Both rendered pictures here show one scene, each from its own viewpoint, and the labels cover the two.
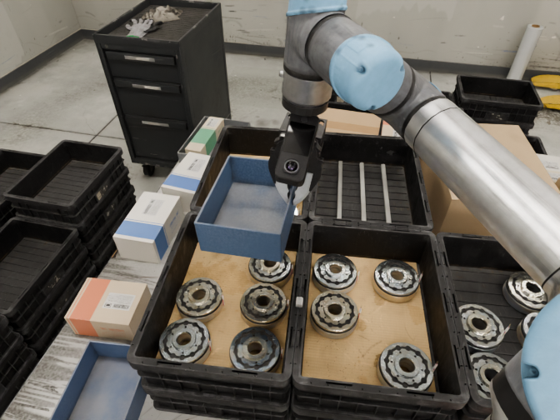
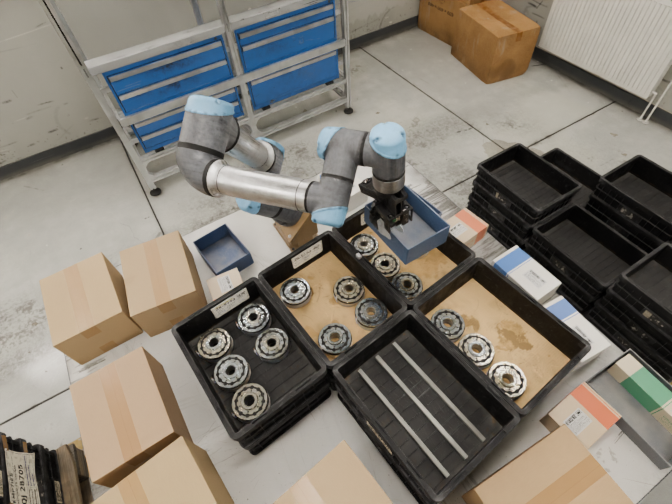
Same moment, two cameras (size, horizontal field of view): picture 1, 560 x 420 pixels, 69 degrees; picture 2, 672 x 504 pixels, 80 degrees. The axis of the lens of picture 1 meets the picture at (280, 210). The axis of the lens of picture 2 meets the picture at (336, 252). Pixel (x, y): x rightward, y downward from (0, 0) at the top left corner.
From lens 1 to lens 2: 1.22 m
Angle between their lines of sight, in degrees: 78
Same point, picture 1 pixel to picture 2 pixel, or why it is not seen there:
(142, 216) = (527, 267)
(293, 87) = not seen: hidden behind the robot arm
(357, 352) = (323, 287)
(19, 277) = (582, 253)
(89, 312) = (460, 217)
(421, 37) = not seen: outside the picture
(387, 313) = (325, 319)
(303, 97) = not seen: hidden behind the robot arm
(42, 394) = (435, 200)
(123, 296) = (459, 233)
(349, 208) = (418, 385)
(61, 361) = (448, 210)
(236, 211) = (416, 226)
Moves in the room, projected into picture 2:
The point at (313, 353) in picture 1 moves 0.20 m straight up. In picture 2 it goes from (341, 270) to (338, 234)
